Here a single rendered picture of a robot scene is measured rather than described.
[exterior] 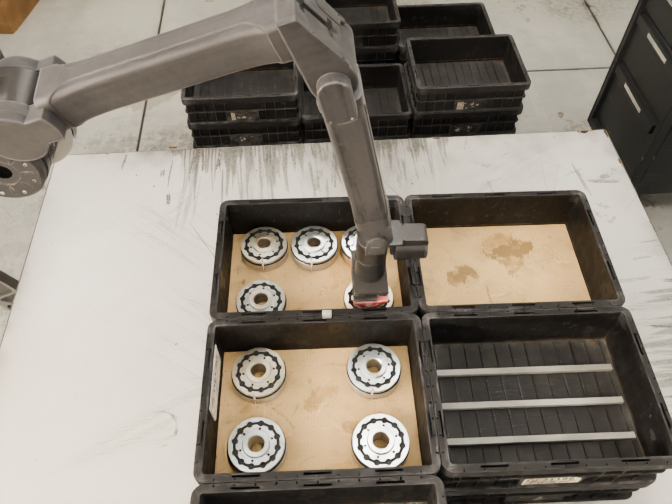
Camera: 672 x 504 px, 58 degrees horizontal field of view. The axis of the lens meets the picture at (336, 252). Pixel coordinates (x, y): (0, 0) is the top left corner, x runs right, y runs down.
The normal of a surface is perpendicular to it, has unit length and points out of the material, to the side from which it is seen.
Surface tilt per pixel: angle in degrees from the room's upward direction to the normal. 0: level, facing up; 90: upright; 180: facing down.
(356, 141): 98
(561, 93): 0
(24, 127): 98
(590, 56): 0
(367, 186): 98
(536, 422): 0
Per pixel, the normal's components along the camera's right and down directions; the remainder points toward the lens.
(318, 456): 0.00, -0.60
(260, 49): -0.14, 0.87
